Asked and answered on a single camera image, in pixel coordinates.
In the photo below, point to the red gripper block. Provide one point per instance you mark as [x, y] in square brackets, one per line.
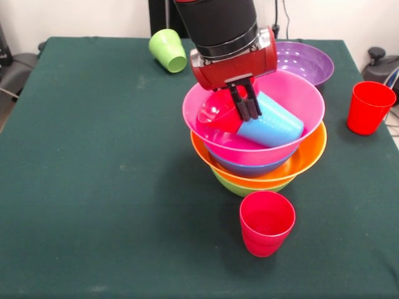
[237, 68]

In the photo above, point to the small crimson pink bowl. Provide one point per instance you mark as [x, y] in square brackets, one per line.
[218, 115]

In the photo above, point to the blue cup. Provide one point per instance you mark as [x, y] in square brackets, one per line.
[274, 127]

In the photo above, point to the large magenta bowl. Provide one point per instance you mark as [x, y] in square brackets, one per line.
[296, 90]

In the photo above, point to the blue bowl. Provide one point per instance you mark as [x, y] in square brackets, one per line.
[249, 169]

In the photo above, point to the large orange bowl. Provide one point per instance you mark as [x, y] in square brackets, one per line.
[311, 155]

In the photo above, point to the green bowl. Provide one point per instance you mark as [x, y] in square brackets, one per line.
[243, 190]

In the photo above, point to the green cup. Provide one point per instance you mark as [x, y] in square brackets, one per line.
[165, 43]

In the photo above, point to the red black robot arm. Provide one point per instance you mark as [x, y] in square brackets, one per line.
[218, 25]

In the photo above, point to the purple bowl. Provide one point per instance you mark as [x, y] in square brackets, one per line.
[311, 62]

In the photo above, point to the red cup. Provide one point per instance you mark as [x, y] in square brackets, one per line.
[368, 112]

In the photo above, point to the crimson pink cup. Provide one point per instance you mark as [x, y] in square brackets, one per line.
[265, 236]

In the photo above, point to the dark green tablecloth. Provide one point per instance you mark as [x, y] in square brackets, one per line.
[93, 249]

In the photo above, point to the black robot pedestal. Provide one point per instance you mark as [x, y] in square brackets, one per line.
[165, 18]

